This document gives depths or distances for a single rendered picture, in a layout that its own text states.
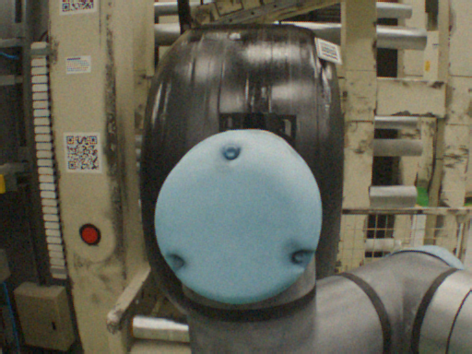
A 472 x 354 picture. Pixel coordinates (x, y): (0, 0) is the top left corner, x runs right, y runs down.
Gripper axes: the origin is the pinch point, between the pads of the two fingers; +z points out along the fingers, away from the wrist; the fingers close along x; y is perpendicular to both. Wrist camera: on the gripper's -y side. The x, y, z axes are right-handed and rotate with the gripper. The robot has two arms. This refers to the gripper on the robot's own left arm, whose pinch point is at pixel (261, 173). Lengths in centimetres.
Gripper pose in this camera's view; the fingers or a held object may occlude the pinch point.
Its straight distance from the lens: 52.8
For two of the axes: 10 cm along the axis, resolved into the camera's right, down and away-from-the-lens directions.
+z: 0.8, -1.1, 9.9
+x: -10.0, -0.3, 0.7
